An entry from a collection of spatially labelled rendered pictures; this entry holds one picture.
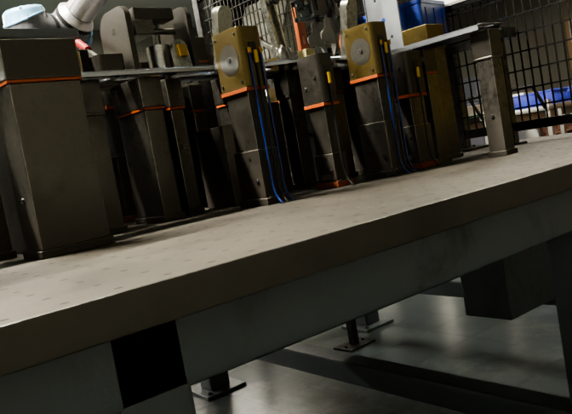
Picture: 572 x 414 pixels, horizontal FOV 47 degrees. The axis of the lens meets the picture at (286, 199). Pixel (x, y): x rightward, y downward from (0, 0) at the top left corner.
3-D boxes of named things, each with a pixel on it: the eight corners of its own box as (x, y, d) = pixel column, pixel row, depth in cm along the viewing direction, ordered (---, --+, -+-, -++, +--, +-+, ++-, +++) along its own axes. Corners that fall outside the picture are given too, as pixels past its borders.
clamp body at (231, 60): (277, 206, 124) (243, 21, 122) (239, 209, 133) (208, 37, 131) (302, 200, 128) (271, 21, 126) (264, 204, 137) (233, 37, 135)
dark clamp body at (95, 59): (128, 224, 148) (95, 54, 145) (105, 226, 157) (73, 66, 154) (157, 218, 153) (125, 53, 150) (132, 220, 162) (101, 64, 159)
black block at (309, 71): (348, 188, 139) (324, 49, 137) (316, 192, 147) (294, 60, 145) (364, 184, 143) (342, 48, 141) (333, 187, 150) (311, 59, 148)
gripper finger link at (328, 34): (321, 58, 162) (311, 20, 161) (337, 54, 165) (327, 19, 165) (329, 54, 159) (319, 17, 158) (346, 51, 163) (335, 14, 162)
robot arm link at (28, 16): (-1, 57, 186) (-10, 8, 185) (37, 59, 198) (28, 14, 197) (28, 47, 180) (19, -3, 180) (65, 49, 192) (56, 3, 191)
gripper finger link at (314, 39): (308, 61, 165) (300, 24, 163) (324, 58, 169) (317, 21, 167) (317, 59, 163) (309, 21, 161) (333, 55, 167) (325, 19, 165)
